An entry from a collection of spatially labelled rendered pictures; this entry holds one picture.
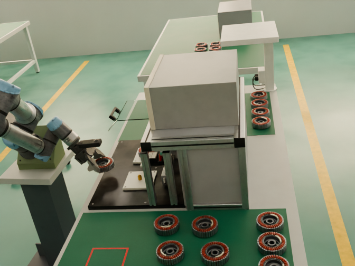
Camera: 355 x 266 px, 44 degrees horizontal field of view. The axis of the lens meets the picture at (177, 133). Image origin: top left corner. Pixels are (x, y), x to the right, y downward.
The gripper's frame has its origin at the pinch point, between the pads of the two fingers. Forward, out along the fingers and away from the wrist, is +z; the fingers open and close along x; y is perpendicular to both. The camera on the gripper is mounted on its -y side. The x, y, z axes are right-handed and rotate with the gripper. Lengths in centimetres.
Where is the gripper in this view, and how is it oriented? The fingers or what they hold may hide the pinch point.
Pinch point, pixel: (104, 164)
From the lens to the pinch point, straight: 234.9
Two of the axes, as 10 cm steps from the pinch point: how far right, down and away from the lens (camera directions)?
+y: -7.3, 5.5, 4.0
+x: -1.2, 4.8, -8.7
